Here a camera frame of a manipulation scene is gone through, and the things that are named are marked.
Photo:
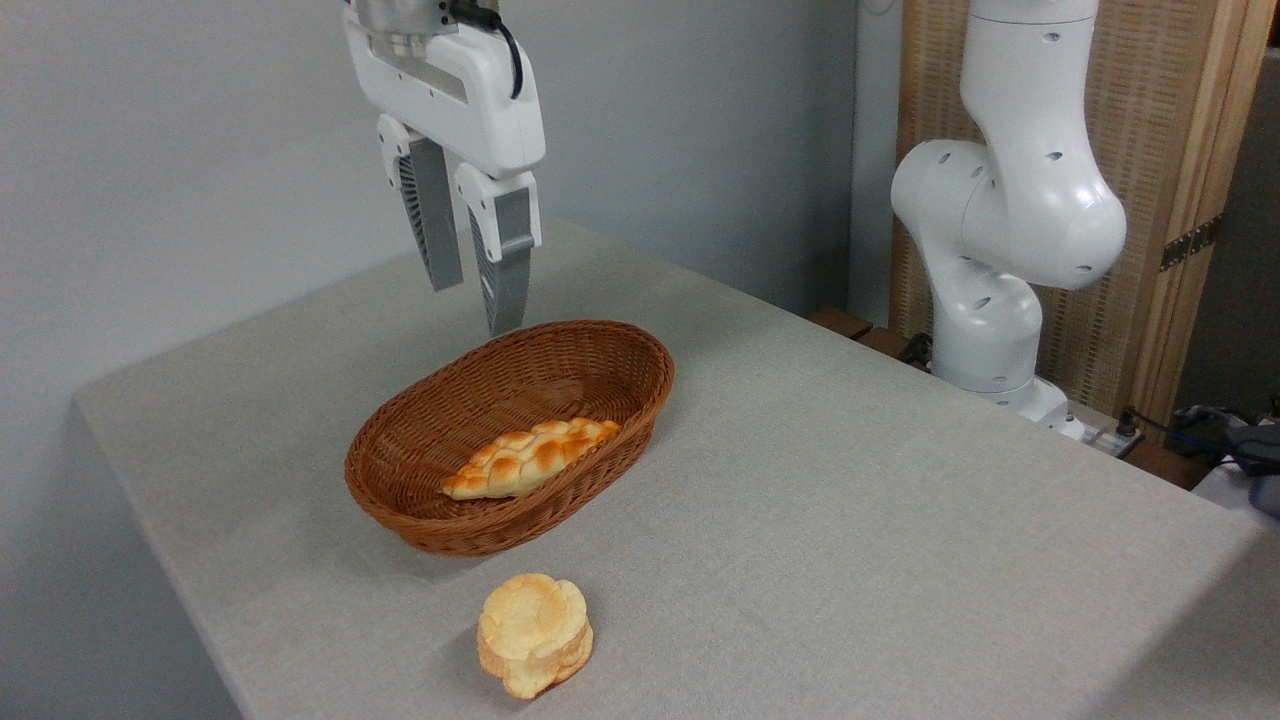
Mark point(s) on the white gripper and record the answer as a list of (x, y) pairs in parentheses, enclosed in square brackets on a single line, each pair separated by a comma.
[(450, 95)]

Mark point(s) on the round pale bread bun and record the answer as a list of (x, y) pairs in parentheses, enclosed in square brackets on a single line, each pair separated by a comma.
[(535, 630)]

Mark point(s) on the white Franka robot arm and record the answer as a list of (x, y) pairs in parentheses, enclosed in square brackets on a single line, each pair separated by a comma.
[(1010, 200)]

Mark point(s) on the braided golden bread loaf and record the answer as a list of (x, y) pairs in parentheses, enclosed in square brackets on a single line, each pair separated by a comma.
[(520, 460)]

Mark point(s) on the brown wicker basket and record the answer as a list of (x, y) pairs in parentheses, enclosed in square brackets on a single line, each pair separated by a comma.
[(480, 530)]

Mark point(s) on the grey tablecloth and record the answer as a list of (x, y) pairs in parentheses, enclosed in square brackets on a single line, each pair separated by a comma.
[(800, 550)]

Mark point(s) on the white power strip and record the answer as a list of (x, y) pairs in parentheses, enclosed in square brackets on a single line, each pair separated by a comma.
[(1105, 440)]

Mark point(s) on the wooden rattan folding screen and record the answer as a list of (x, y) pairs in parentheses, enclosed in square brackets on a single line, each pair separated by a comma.
[(1150, 100)]

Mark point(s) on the dark metal screen hinge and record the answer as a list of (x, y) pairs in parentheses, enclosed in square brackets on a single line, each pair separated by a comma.
[(1190, 243)]

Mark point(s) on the dark blue cloth bundle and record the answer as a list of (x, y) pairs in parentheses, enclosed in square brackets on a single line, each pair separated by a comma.
[(1255, 460)]

